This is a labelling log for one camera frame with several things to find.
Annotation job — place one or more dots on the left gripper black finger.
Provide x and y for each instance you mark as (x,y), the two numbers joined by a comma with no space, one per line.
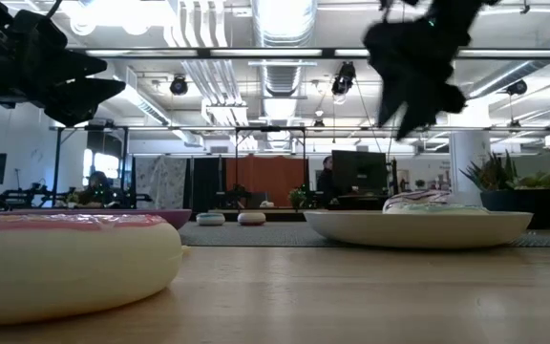
(84,98)
(74,67)

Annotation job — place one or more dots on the patterned grey cloth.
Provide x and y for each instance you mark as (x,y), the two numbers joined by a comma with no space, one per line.
(160,181)

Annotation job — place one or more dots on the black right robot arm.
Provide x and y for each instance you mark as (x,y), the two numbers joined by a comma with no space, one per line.
(456,5)

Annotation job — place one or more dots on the person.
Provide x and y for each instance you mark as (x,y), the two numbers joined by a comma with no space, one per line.
(326,181)
(98,188)

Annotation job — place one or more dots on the potted plant in black pot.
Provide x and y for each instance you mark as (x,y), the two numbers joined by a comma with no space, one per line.
(518,200)

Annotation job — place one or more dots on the black aluminium rig frame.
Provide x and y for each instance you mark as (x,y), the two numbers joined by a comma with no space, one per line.
(265,52)

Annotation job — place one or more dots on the purple plate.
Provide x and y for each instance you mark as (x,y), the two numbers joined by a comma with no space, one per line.
(170,217)

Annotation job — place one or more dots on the white round pillar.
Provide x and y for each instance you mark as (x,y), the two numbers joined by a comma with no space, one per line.
(468,162)

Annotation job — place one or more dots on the orange curtain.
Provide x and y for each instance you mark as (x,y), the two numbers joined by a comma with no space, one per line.
(268,179)

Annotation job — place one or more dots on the large pink frosted donut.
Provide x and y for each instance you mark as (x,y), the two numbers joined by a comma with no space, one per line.
(65,267)

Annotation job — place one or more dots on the large purple striped donut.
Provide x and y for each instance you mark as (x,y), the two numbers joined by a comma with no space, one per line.
(418,196)

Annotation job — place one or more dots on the cream plate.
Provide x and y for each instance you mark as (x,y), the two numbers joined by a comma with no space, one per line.
(418,229)

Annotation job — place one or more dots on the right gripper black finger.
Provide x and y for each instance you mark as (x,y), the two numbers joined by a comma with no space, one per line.
(435,102)
(393,102)

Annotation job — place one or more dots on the black hanging camera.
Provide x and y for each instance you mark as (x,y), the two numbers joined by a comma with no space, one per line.
(178,85)
(343,79)
(516,87)

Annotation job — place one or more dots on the small green background plant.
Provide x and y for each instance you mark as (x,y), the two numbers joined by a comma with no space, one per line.
(297,197)

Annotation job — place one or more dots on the small blue donut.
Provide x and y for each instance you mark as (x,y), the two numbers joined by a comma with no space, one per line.
(210,219)

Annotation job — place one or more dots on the black curtain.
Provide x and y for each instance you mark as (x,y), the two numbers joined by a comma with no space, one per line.
(207,181)

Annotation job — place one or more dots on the black monitor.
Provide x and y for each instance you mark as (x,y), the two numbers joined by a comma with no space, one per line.
(358,172)

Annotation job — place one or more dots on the small red donut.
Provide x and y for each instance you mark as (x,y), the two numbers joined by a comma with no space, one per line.
(251,219)

